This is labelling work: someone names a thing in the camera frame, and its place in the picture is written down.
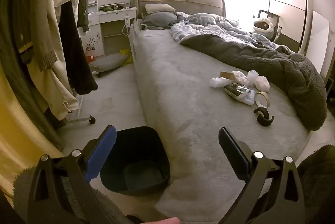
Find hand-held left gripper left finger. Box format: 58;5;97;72
27;125;126;224

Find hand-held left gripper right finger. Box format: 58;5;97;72
218;127;306;224

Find black trash bin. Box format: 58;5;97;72
99;126;171;197

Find cardboard tape core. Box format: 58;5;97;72
254;91;269;109

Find blue white printed packet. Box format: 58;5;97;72
239;89;256;106

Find dark snack packet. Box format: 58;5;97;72
224;83;252;100

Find white round cloth ball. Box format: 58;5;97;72
255;76;271;92

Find white towel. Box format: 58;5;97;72
232;71;249;86

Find clear plastic bag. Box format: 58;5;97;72
209;77;226;88

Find clear bubble wrap ball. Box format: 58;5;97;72
247;70;260;83

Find brown cardboard piece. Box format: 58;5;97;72
219;71;236;80

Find person's left hand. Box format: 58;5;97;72
147;217;181;224

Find white clothes rack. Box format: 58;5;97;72
64;98;96;125

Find yellow cloth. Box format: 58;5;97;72
0;57;66;214

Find grey cushioned stool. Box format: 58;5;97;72
89;53;124;78

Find black fleece garment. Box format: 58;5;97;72
58;0;98;96

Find grey bed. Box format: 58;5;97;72
128;0;329;223

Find yellow plastic bag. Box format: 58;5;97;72
119;49;133;64

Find dark grey fuzzy blanket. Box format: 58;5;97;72
180;34;328;131

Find hanging clothes on rack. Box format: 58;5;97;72
0;0;66;151

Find beige coat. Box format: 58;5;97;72
31;0;80;121

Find white vanity desk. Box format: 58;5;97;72
85;0;137;57

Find grey pillow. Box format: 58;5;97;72
140;13;179;30

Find green items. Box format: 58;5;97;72
101;5;123;12

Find blue patterned duvet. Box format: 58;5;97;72
170;13;295;55

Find beige pillow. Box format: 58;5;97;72
145;3;176;14

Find white cable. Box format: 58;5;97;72
121;20;131;37

